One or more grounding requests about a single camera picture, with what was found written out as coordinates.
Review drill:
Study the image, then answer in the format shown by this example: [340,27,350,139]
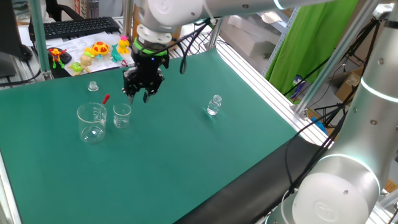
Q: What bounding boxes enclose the black computer mouse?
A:
[47,47,73,65]

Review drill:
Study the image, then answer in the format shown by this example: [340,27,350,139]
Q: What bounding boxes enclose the large glass beaker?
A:
[76,102,108,144]

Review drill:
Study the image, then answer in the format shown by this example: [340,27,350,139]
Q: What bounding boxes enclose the black camera cable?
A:
[152,18,212,75]

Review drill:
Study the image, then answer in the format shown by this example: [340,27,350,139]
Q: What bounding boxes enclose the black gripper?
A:
[121,51,170,105]

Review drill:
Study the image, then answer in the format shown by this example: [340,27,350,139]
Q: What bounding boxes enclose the orange yellow turtle toy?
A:
[84,41,111,57]

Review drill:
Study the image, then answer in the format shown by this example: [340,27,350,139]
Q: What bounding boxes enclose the black keyboard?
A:
[28,16,121,40]

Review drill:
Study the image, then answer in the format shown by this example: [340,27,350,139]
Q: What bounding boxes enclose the black tripod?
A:
[313,18,386,147]

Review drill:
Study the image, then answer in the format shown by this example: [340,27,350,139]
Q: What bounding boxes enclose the small clear glass bottle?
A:
[206,94,223,116]

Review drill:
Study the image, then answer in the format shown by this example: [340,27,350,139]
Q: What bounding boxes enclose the yellow duck toy pink hat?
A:
[117,35,131,55]

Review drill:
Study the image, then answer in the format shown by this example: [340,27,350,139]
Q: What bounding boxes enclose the grey tripod camera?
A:
[372,2,398,22]

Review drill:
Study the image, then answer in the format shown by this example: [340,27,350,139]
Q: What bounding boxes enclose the teal dolphin toy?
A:
[110,43,123,63]

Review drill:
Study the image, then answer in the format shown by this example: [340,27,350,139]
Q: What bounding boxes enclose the beige animal toy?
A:
[80,52,94,74]

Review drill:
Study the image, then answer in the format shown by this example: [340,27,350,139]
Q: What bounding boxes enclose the aluminium frame post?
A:
[29,0,53,81]
[205,17,224,50]
[290,0,386,121]
[122,0,135,40]

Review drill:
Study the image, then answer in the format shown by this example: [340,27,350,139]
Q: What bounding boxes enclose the grey shelf rack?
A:
[256,6,304,77]

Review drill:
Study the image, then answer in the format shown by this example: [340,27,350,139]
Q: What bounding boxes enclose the white paper sheets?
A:
[46,30,142,77]

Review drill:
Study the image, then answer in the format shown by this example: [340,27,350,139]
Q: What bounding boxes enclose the small glass beaker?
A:
[113,103,132,129]

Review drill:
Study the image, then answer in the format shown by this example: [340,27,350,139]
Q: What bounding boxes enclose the glass dropper red bulb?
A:
[88,93,111,133]

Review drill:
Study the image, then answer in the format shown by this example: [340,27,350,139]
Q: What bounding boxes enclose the red robot figure toy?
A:
[48,48,68,70]

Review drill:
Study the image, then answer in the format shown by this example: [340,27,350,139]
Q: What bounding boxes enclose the black office chair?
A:
[45,0,85,22]

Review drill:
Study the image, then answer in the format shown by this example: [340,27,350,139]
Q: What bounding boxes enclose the black monitor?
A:
[0,0,34,78]

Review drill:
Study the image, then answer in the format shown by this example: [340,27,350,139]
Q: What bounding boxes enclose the blue plastic bag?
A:
[310,116,329,136]

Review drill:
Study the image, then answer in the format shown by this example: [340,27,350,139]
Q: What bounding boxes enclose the green table mat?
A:
[0,48,299,224]

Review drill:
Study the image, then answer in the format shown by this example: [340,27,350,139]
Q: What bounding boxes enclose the open cardboard box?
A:
[335,65,374,113]

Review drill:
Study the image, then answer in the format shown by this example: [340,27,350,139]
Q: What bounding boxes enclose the green cloth backdrop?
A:
[264,0,360,96]

